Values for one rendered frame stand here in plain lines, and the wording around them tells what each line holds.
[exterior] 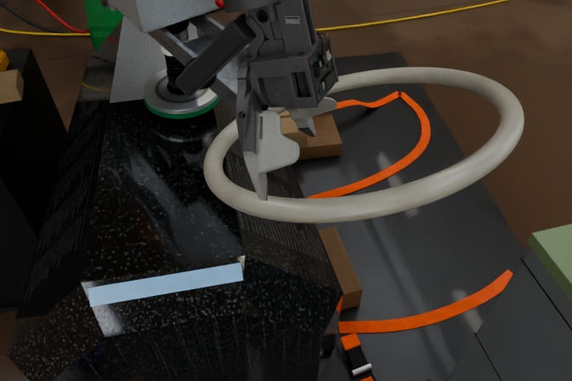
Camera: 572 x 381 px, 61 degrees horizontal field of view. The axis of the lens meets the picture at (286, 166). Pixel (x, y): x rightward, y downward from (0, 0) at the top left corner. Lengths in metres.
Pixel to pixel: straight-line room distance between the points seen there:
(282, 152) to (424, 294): 1.57
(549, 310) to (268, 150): 0.83
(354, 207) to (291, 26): 0.22
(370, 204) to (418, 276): 1.49
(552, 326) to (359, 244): 1.05
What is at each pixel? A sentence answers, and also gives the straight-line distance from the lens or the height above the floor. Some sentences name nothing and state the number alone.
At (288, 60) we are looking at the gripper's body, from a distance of 0.46.
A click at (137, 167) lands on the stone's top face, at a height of 0.83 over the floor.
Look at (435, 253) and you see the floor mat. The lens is 2.12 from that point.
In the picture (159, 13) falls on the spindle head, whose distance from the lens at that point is 1.15.
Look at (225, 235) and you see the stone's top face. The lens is 1.08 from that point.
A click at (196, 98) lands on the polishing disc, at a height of 0.88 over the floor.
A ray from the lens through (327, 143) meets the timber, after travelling 2.35.
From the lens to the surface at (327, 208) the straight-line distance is 0.56.
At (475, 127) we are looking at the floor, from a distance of 2.77.
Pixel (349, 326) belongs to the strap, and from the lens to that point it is 1.87.
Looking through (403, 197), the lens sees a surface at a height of 1.28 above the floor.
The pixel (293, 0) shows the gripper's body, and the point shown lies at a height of 1.48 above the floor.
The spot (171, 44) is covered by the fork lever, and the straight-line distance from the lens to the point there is 1.16.
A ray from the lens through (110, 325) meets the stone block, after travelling 1.10.
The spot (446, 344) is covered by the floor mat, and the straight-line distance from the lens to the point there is 1.92.
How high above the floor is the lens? 1.69
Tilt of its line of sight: 46 degrees down
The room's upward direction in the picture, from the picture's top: straight up
